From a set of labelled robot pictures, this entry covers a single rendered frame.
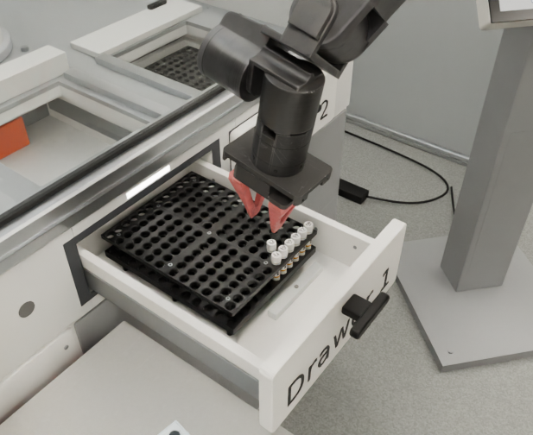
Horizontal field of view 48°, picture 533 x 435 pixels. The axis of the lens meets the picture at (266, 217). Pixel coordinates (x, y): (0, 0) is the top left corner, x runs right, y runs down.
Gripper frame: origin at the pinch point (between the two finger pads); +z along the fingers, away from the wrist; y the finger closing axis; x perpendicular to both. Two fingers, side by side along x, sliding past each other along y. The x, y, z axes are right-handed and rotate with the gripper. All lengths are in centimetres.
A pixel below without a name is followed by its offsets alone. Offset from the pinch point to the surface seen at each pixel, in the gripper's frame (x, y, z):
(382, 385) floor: -53, -16, 96
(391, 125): -166, 43, 102
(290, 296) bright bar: -1.3, -5.2, 12.0
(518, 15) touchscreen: -78, -2, 0
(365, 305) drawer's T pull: -0.8, -14.6, 3.9
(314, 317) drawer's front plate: 5.4, -11.5, 2.8
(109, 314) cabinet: 11.2, 15.7, 24.2
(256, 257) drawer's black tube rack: 0.0, 0.3, 7.7
